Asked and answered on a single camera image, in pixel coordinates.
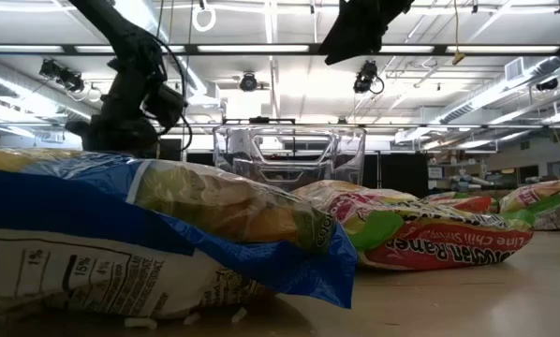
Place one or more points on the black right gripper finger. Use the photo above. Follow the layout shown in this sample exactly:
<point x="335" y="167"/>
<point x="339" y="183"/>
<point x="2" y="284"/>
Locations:
<point x="359" y="23"/>

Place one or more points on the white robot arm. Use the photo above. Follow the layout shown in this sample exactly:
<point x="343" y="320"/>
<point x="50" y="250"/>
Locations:
<point x="469" y="180"/>

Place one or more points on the black partition panel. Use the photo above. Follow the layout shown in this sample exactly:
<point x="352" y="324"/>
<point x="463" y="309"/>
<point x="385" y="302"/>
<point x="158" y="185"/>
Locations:
<point x="397" y="173"/>

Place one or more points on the clear plastic bin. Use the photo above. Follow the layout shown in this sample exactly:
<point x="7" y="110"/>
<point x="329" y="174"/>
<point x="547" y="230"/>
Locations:
<point x="289" y="159"/>

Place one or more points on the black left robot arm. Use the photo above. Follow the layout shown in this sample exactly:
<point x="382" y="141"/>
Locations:
<point x="125" y="42"/>

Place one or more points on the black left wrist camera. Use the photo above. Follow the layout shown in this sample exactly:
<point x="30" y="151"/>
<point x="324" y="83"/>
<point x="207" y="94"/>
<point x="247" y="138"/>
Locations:
<point x="165" y="107"/>

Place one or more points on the lime chili Maruchan noodle pack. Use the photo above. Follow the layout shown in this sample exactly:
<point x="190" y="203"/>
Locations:
<point x="439" y="243"/>
<point x="336" y="196"/>
<point x="472" y="203"/>
<point x="542" y="201"/>

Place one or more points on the silver ventilation duct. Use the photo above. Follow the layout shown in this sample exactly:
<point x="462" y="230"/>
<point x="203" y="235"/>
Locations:
<point x="528" y="82"/>

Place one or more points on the white noodle crumb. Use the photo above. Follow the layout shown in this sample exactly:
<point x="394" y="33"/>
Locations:
<point x="239" y="315"/>

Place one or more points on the blue Maruchan noodle pack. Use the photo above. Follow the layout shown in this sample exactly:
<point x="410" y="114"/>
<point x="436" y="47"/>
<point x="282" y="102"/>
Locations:
<point x="224" y="206"/>
<point x="97" y="276"/>

